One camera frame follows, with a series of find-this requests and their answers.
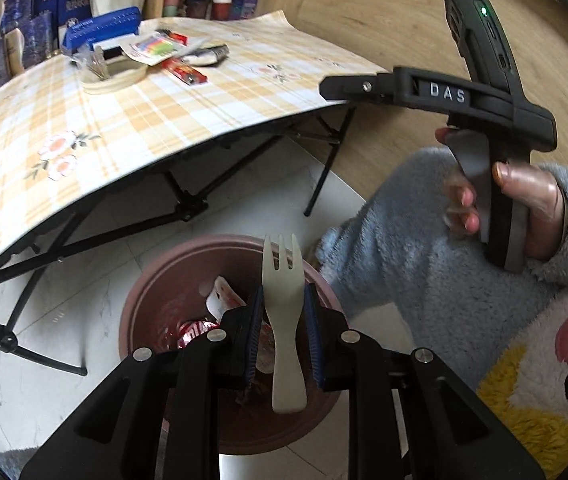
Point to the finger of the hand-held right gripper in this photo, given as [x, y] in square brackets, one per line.
[354, 89]

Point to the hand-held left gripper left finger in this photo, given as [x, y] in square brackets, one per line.
[254, 340]

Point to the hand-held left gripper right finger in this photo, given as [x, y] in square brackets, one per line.
[314, 335]

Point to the cream plastic fork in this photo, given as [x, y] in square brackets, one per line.
[284, 340]

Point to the red soda can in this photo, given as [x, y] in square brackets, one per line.
[193, 332]

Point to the maroon plastic bin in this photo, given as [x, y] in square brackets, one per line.
[163, 310]

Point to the colourful printed packet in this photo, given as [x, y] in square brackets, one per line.
[156, 47]

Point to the person's right hand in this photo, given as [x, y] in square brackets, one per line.
[539, 200]

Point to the person's right leg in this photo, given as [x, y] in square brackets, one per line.
[404, 270]

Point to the person's leg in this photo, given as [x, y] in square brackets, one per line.
[13, 462]
[404, 270]

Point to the blue purple small box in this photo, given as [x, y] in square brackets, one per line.
[245, 7]

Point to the dark shiny packet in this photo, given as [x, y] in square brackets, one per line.
[217, 52]

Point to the red cup with white lid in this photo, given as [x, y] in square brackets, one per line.
[222, 7]

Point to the red lighter packet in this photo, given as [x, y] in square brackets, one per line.
[183, 72]

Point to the white patterned fleece top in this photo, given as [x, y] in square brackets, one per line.
[539, 370]

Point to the folding table with checked cloth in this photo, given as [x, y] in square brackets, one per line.
[113, 150]

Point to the blue carton box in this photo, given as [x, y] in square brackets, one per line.
[101, 27]

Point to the person's left leg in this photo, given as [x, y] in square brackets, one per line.
[13, 462]

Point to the blue white tall carton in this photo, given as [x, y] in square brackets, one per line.
[73, 7]

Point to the blue box with red label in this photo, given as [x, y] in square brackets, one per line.
[46, 5]

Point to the black folding table frame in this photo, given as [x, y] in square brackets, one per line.
[188, 207]

